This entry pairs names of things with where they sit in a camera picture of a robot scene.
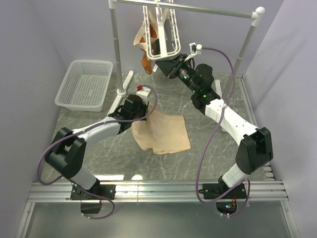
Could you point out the aluminium mounting rail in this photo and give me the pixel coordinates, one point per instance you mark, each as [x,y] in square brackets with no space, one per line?
[154,191]

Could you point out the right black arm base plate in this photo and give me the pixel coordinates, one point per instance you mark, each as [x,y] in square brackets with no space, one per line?
[212,191]

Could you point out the white perforated plastic basket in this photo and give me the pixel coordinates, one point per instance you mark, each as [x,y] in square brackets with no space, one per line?
[84,85]

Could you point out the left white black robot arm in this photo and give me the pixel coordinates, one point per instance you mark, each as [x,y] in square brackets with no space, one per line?
[66,153]

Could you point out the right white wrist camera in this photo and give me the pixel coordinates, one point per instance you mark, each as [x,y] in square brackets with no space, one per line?
[195,49]

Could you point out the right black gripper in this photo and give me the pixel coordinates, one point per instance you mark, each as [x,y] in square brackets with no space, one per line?
[171,68]

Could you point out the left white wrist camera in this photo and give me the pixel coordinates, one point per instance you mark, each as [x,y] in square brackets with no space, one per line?
[144,93]

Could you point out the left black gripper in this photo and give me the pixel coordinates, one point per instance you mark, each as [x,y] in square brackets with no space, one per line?
[143,117]

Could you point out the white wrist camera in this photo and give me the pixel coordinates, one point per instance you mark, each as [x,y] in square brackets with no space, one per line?
[195,49]
[144,93]

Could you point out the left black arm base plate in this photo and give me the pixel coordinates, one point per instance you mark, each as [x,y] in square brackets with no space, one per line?
[101,190]

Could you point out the beige underwear shorts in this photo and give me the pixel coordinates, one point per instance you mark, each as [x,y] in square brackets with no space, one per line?
[161,133]

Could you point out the white clip drying hanger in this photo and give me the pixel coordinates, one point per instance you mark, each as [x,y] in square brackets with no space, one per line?
[169,42]

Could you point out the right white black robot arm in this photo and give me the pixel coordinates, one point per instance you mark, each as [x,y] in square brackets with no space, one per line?
[254,144]

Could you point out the orange underwear on hanger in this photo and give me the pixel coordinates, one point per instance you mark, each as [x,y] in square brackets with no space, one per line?
[145,61]

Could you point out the white metal clothes rack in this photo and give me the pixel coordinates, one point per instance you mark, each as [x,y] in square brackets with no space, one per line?
[254,16]

